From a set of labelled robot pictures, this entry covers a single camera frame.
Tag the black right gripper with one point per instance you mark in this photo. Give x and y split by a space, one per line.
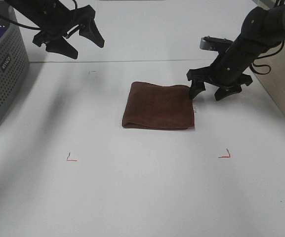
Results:
201 75

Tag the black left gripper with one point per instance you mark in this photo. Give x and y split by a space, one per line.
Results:
58 23

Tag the brown towel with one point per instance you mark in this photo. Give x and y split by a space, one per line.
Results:
151 106

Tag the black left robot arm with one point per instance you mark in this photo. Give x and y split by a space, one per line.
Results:
30 8

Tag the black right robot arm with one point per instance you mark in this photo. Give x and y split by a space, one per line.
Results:
261 30

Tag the beige plastic bin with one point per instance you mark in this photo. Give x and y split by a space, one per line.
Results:
280 84

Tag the grey perforated laundry basket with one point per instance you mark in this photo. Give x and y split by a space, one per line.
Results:
14 61

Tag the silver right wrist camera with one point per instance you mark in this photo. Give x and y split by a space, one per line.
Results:
214 44

